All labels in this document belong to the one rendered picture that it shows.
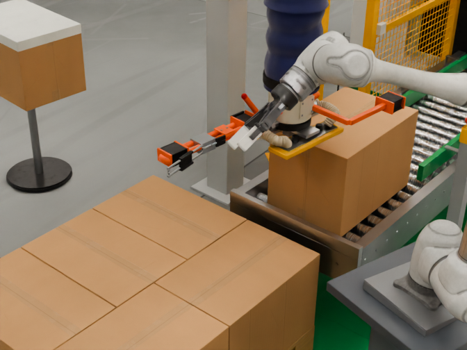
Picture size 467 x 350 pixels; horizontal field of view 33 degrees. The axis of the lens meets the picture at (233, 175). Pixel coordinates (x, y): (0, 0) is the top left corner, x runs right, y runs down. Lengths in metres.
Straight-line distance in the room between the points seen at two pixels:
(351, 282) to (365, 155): 0.70
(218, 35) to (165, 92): 1.79
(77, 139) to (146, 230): 2.03
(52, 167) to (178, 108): 1.18
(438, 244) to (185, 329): 0.98
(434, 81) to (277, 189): 1.39
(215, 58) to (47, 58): 0.91
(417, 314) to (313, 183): 0.90
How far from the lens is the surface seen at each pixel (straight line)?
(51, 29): 4.43
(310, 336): 3.65
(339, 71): 2.01
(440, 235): 2.71
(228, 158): 4.61
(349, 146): 3.36
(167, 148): 2.75
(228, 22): 4.25
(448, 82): 2.38
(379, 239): 3.46
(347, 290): 2.87
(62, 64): 4.49
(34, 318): 3.11
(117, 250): 3.40
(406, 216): 3.64
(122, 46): 6.92
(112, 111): 5.79
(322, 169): 3.36
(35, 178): 4.98
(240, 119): 2.96
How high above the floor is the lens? 2.54
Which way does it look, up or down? 31 degrees down
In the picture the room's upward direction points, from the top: 1 degrees clockwise
